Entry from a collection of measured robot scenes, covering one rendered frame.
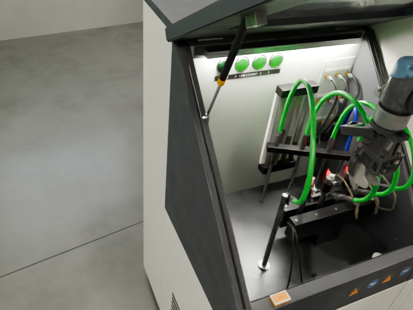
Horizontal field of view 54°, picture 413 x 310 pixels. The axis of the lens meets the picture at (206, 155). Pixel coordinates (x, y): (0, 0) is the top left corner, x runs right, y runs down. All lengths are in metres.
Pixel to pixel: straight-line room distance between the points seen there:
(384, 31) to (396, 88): 0.57
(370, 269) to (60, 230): 1.80
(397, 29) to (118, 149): 2.19
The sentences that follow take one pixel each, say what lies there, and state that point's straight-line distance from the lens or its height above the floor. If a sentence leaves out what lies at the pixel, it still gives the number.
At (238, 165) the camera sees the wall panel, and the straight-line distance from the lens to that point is 1.49.
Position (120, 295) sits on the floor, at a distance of 2.26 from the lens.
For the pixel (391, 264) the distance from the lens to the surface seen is 1.38.
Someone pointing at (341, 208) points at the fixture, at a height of 0.98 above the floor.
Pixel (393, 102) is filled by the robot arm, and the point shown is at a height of 1.50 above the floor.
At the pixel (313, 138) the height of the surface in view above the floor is 1.36.
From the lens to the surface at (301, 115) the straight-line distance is 1.46.
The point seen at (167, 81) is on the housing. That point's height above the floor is 1.31.
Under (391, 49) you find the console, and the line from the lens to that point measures 1.47.
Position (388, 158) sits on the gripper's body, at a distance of 1.01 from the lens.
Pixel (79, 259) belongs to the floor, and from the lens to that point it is 2.42.
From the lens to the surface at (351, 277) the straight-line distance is 1.29.
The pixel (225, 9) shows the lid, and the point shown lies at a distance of 0.80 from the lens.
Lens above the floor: 1.91
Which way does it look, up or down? 39 degrees down
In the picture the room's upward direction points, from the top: 7 degrees clockwise
